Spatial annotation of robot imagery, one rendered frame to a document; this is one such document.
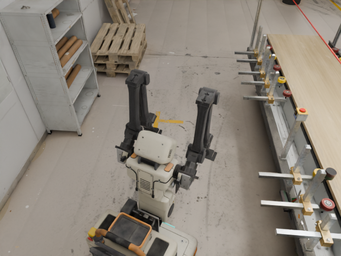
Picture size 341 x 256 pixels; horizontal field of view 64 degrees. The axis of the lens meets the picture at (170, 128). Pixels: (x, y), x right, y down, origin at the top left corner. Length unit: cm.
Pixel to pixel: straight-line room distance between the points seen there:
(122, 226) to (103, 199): 126
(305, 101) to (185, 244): 170
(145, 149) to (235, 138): 218
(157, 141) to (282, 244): 176
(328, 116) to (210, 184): 132
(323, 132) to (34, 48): 279
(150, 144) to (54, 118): 226
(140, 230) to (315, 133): 161
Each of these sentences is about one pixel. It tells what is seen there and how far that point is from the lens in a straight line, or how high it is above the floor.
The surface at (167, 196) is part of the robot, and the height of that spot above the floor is 90.
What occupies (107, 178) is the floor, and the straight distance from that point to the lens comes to 314.
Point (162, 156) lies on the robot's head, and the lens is 149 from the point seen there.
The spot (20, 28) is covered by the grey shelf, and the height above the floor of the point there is 140.
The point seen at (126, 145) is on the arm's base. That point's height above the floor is 123.
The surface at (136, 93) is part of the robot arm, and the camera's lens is 158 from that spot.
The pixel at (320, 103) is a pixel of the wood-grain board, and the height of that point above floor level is 90.
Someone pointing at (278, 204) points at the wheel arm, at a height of 86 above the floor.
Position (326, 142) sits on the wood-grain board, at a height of 90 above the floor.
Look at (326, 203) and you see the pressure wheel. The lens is 207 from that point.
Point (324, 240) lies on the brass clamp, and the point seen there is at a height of 97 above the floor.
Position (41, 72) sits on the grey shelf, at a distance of 326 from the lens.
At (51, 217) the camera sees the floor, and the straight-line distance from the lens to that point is 303.
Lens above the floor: 244
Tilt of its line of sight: 42 degrees down
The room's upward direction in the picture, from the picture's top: straight up
